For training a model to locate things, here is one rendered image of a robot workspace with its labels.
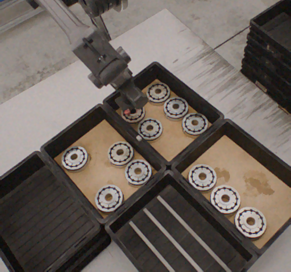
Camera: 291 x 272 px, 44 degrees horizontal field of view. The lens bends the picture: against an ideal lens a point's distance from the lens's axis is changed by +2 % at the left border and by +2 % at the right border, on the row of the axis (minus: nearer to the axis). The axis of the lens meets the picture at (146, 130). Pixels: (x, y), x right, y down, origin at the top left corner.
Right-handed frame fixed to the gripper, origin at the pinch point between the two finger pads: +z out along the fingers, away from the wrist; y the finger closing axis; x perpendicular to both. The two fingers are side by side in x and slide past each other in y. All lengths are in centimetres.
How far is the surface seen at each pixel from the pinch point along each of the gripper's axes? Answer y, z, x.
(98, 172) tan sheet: -25.3, 3.7, -12.8
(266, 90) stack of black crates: 92, 69, 1
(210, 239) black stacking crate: -7, 4, -57
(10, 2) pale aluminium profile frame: -5, 59, 174
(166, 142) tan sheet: 3.2, 4.0, -18.5
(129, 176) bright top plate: -16.9, 0.9, -23.0
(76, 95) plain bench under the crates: -12.7, 17.5, 35.2
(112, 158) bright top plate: -18.2, 1.0, -12.6
